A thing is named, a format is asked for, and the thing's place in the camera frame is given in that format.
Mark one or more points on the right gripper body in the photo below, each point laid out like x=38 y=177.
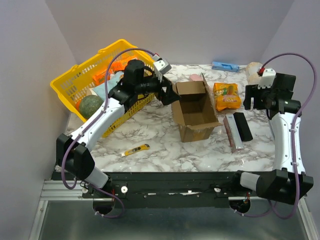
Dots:
x=256 y=97

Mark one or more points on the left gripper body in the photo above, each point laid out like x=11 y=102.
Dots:
x=160 y=93

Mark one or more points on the brown cardboard express box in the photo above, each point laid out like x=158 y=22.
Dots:
x=194 y=112

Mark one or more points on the pink rounded item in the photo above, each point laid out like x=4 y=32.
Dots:
x=195 y=77

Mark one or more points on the black rectangular case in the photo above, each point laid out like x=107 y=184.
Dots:
x=242 y=127

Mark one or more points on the silver foil packet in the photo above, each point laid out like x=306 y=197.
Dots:
x=234 y=138

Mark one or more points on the yellow utility knife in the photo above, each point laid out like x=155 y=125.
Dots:
x=129 y=152

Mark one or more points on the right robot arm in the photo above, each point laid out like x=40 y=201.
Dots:
x=287 y=182

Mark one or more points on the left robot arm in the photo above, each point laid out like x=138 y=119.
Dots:
x=73 y=152

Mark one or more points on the blue box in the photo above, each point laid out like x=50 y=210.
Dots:
x=228 y=67

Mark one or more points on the orange barcode box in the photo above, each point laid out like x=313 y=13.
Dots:
x=120 y=65

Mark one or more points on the orange candy box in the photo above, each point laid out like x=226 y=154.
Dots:
x=99 y=77

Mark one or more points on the beige paper bag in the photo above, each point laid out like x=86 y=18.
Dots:
x=251 y=72

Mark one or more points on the orange snack bag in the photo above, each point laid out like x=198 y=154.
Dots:
x=226 y=96

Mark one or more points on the light blue chips bag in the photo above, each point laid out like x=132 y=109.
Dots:
x=100 y=89

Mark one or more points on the green melon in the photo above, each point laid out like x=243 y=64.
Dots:
x=89 y=105

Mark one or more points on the yellow plastic basket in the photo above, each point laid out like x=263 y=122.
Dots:
x=71 y=87

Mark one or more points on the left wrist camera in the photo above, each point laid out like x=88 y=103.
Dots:
x=161 y=67

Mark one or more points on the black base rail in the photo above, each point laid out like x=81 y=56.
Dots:
x=168 y=190

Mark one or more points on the aluminium frame rail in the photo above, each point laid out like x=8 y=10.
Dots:
x=55 y=190

